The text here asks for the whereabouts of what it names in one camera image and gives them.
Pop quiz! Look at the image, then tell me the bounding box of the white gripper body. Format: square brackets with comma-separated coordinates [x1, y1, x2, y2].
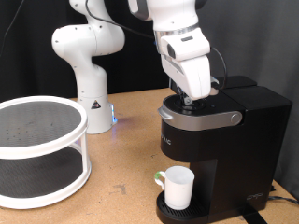
[160, 53, 213, 102]

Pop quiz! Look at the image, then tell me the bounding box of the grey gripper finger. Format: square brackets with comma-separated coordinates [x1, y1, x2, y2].
[181, 92, 194, 106]

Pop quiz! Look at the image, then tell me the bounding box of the black Keurig coffee machine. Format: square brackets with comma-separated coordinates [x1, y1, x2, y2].
[155, 84, 293, 224]

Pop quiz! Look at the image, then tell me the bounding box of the white mug green-marked handle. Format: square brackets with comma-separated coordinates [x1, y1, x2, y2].
[154, 165, 196, 211]

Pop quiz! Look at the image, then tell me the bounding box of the water tank with black lid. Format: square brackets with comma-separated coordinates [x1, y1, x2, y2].
[216, 75, 258, 91]

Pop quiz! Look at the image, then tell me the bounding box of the grey partition panel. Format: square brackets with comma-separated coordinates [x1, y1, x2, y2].
[169, 0, 299, 200]

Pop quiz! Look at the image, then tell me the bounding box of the black tape strip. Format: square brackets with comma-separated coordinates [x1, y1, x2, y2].
[239, 211, 269, 224]

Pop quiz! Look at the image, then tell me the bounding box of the black curtain backdrop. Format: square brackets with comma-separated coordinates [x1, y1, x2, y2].
[0, 0, 176, 104]

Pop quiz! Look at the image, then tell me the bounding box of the white two-tier turntable shelf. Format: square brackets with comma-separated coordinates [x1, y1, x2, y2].
[0, 95, 93, 210]

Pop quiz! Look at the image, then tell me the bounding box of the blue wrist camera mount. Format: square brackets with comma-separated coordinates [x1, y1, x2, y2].
[168, 77, 185, 95]

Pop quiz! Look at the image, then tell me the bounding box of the black cable on robot arm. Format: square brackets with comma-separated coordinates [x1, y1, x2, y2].
[84, 0, 228, 91]

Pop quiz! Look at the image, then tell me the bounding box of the braided machine power cable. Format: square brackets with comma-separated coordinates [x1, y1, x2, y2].
[267, 194, 299, 205]

